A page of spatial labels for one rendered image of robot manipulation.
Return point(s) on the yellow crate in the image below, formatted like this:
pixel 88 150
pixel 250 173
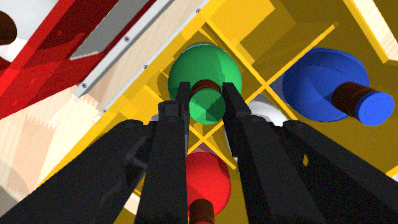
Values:
pixel 271 35

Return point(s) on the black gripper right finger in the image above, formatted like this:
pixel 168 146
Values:
pixel 346 189

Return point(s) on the blue bottle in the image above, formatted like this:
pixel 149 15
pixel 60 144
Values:
pixel 328 85

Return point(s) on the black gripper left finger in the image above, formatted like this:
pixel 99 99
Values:
pixel 94 187

